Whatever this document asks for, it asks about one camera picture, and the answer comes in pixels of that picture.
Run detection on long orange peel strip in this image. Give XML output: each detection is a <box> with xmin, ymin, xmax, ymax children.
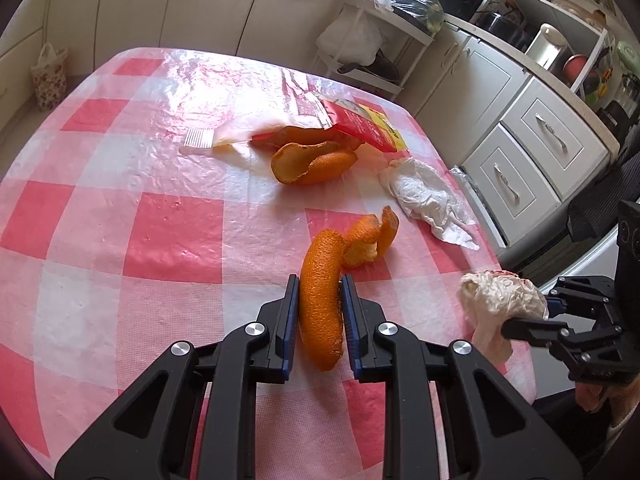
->
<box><xmin>298</xmin><ymin>229</ymin><xmax>345</xmax><ymax>372</ymax></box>

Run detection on white paper ball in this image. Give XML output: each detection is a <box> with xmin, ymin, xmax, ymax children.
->
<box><xmin>458</xmin><ymin>270</ymin><xmax>549</xmax><ymax>367</ymax></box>

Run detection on red snack wrapper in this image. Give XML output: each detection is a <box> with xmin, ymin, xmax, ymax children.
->
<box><xmin>180</xmin><ymin>74</ymin><xmax>407</xmax><ymax>155</ymax></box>

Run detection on white kitchen base cabinets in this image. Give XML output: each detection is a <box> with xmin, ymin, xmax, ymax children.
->
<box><xmin>0</xmin><ymin>0</ymin><xmax>532</xmax><ymax>137</ymax></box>

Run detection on person's right hand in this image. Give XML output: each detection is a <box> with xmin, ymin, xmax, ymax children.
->
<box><xmin>575</xmin><ymin>378</ymin><xmax>639</xmax><ymax>426</ymax></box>

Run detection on curled orange peel piece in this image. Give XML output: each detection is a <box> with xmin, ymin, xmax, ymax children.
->
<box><xmin>342</xmin><ymin>206</ymin><xmax>399</xmax><ymax>268</ymax></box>

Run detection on dark striped apron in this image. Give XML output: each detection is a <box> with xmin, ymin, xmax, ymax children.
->
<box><xmin>566</xmin><ymin>127</ymin><xmax>640</xmax><ymax>242</ymax></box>

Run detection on white crumpled napkin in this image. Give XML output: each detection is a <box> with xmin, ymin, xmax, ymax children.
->
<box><xmin>378</xmin><ymin>157</ymin><xmax>480</xmax><ymax>250</ymax></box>

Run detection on pink checkered tablecloth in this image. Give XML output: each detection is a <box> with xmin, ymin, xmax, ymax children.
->
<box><xmin>0</xmin><ymin>46</ymin><xmax>539</xmax><ymax>480</ymax></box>

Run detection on white drawer cabinet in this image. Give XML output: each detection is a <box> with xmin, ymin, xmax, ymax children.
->
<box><xmin>452</xmin><ymin>79</ymin><xmax>617</xmax><ymax>270</ymax></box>

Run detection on white storage rack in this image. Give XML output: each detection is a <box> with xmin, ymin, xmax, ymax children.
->
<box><xmin>312</xmin><ymin>0</ymin><xmax>444</xmax><ymax>99</ymax></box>

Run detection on white plastic bag on rack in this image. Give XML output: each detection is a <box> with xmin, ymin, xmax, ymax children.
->
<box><xmin>316</xmin><ymin>6</ymin><xmax>384</xmax><ymax>66</ymax></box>

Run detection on floral small bag on floor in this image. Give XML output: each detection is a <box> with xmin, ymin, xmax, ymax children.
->
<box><xmin>30</xmin><ymin>42</ymin><xmax>68</xmax><ymax>112</ymax></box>

